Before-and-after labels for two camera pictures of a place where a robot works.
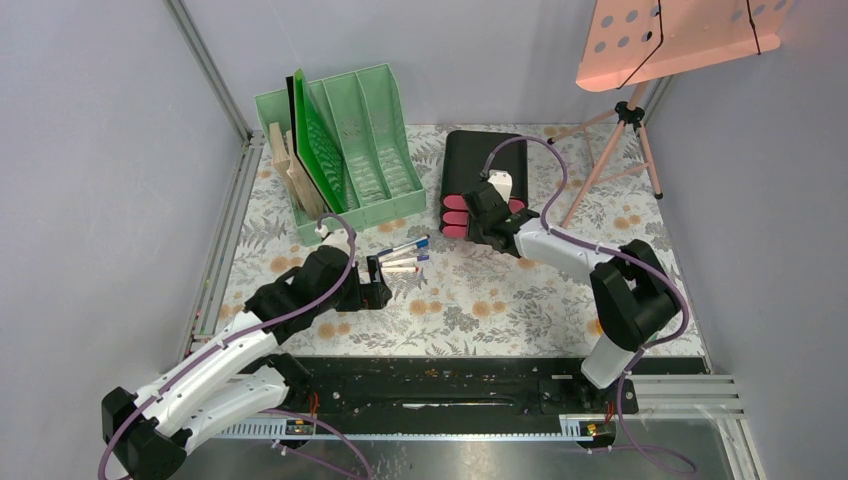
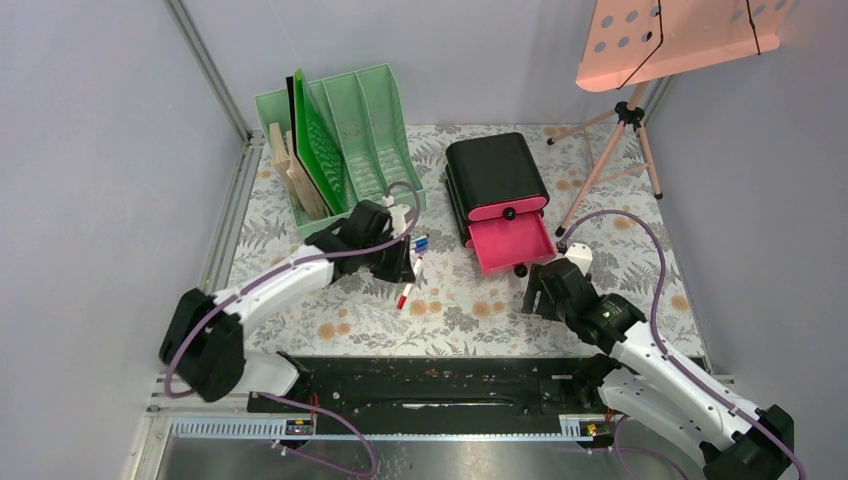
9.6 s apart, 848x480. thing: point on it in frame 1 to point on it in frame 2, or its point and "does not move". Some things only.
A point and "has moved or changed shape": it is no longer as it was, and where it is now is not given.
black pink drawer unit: x=465 y=155 has moved or changed shape
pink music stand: x=629 y=40 does not move
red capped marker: x=400 y=269 has moved or changed shape
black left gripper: x=377 y=293 to x=401 y=270
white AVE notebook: x=291 y=106 does not move
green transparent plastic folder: x=318 y=148 does not move
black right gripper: x=473 y=231 to x=535 y=284
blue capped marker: x=418 y=243 does not move
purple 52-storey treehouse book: x=305 y=189 does not move
